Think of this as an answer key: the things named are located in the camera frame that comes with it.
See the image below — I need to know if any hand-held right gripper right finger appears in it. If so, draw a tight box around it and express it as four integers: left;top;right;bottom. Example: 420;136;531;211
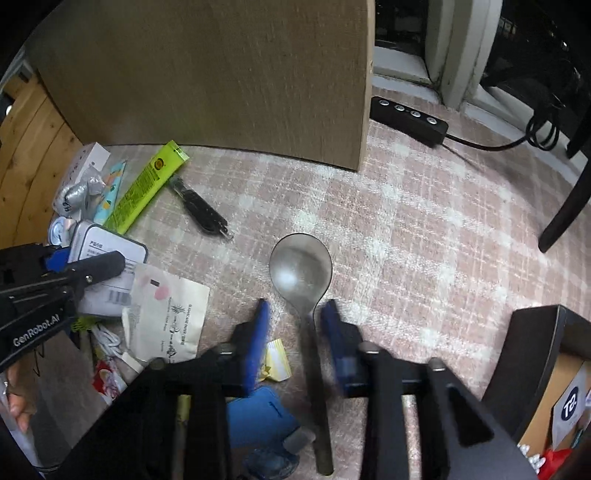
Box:
321;299;539;480

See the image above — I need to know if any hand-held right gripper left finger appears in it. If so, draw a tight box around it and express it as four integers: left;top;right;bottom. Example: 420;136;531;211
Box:
51;298;273;480

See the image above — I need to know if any white cable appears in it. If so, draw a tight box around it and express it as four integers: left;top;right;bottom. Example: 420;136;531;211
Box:
90;323;126;359

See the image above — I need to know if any metal spoon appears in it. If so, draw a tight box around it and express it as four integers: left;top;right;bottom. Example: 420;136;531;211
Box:
269;233;334;476

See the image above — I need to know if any black storage box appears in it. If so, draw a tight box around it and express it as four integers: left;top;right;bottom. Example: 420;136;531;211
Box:
480;305;591;480

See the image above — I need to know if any person's left hand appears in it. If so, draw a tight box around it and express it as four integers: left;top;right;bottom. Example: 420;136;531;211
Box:
0;360;33;433

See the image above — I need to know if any metal tin box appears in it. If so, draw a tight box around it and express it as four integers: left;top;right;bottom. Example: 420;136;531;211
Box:
69;222;149;318

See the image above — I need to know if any small yellow packet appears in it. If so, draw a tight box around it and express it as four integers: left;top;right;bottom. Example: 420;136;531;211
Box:
259;338;293;383

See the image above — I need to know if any silver foil wrapper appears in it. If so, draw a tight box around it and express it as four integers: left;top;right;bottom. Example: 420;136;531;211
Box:
60;178;105;217

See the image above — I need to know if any blue power bank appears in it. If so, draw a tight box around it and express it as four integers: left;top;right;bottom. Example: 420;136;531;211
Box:
226;387;301;449

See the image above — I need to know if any pastel printed packet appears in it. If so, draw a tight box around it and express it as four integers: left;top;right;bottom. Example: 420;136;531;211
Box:
92;159;128;223

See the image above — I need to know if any white paper sachet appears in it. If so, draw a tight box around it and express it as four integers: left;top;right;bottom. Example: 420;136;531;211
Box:
122;263;211;366

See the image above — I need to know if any yellow-green printed packet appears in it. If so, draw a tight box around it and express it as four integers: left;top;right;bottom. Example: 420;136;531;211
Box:
102;140;191;237

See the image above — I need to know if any red white creamer packet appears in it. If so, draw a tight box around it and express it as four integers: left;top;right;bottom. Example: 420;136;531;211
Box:
92;357;128;403

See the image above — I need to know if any white cardboard box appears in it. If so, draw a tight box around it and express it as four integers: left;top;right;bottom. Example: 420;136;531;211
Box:
53;142;112;215

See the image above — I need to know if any black folding knife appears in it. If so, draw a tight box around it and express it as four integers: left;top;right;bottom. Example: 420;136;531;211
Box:
168;175;234;241

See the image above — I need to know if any black power strip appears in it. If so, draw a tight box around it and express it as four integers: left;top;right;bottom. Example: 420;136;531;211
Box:
369;96;450;148

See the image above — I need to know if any black chair leg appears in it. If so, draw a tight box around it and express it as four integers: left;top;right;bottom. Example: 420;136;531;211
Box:
538;138;591;254

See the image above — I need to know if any black power strip cable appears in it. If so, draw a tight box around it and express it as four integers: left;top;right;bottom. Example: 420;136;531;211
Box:
438;99;563;154

